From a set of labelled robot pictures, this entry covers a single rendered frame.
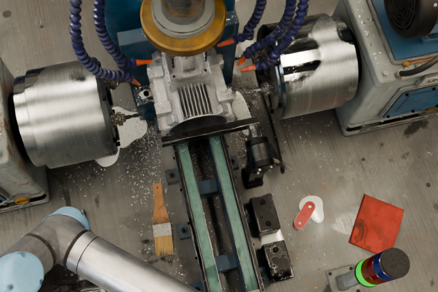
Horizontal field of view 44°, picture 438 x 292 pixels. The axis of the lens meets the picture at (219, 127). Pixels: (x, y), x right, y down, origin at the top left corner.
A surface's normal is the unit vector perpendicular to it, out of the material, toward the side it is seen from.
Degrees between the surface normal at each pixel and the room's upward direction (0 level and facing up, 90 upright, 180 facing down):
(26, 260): 51
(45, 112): 17
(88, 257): 10
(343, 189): 0
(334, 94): 66
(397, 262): 0
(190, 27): 0
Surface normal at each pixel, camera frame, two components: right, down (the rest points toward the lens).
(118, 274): -0.12, -0.29
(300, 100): 0.23, 0.68
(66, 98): 0.07, -0.21
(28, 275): 0.79, -0.30
